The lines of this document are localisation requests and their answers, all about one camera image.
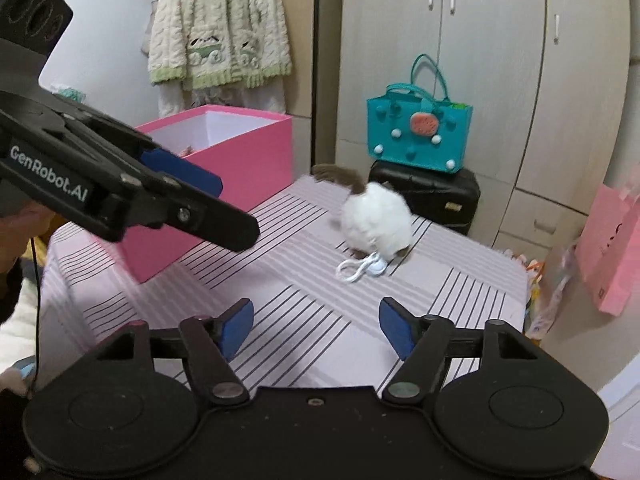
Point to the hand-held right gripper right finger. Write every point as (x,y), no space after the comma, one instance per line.
(397,330)

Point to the pink paper gift bag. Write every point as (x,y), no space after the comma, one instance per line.
(612,260)

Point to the black hard case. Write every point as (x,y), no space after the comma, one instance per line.
(430,195)

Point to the teal felt handbag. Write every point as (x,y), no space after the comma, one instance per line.
(390,130)

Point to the person's left hand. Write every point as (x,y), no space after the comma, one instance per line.
(17,235)

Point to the white plush toy brown ears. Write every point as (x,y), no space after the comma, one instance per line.
(375,225)

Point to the white fleece pajama top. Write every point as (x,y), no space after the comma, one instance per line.
(210,10)

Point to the beige wardrobe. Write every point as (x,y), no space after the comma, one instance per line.
(500,85)

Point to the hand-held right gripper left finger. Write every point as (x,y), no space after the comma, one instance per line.
(235,330)

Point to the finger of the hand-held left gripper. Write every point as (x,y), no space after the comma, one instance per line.
(210,220)
(185,170)

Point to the pink cardboard box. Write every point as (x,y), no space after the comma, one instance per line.
(240,170)

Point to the crumpled plastic bag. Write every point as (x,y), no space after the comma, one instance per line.
(550,290)

